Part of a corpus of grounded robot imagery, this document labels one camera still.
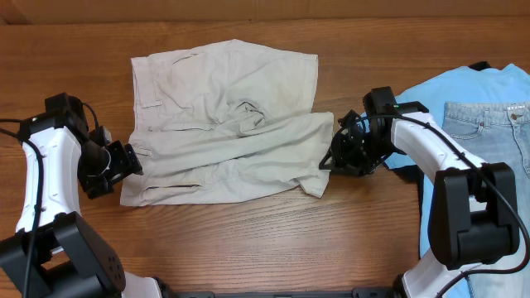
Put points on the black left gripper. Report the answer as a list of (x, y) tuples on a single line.
[(118, 164)]

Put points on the black garment under t-shirt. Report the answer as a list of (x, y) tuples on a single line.
[(414, 169)]

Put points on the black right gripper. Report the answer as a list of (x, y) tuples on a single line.
[(348, 151)]

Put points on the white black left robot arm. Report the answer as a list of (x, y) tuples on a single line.
[(54, 251)]

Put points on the light blue t-shirt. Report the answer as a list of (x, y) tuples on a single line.
[(509, 85)]

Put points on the black rail at table edge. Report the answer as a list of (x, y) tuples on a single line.
[(285, 294)]

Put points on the light blue denim jeans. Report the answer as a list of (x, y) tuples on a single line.
[(497, 133)]

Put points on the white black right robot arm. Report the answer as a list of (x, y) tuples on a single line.
[(474, 220)]

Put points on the beige cotton shorts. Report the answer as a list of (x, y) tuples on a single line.
[(226, 123)]

